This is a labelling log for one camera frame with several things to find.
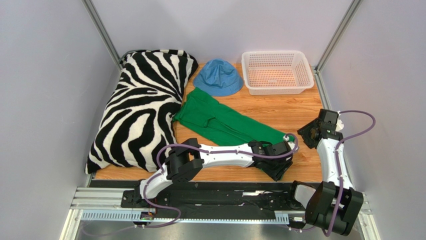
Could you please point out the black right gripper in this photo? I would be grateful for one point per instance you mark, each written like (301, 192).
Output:
(308, 133)

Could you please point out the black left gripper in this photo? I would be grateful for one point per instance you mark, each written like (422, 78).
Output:
(277, 175)

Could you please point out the white plastic basket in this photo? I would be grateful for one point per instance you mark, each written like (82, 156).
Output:
(276, 72)

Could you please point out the green t shirt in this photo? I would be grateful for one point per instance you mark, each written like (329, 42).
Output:
(220, 123)

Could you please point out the blue bucket hat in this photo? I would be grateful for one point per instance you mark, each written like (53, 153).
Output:
(219, 78)

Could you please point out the zebra striped pillow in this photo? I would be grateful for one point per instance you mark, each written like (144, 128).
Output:
(137, 121)

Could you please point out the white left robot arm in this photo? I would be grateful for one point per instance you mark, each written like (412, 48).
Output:
(186, 160)

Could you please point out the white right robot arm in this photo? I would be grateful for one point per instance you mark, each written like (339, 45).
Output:
(334, 203)

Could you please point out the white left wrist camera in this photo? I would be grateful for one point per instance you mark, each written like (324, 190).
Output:
(290, 140)

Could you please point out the right aluminium frame post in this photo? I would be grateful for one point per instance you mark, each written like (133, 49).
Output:
(339, 32)

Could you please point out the aluminium frame post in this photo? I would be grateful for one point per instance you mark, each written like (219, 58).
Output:
(98, 23)
(339, 32)

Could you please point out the left aluminium frame post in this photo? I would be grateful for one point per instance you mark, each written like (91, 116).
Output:
(98, 23)

